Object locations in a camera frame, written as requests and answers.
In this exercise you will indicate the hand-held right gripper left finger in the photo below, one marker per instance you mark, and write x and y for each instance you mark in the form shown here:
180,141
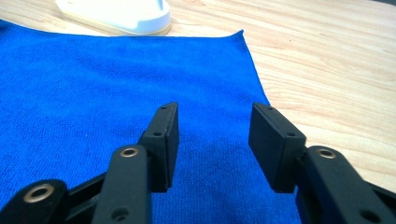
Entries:
162,146

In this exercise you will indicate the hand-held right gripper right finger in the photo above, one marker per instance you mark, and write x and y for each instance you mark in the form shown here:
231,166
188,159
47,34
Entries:
277,149

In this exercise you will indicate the blue microfibre cloth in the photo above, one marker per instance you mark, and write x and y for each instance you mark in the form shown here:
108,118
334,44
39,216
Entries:
109,93

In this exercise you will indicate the white plastic tray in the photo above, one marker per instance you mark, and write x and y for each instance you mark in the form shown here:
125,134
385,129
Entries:
124,14

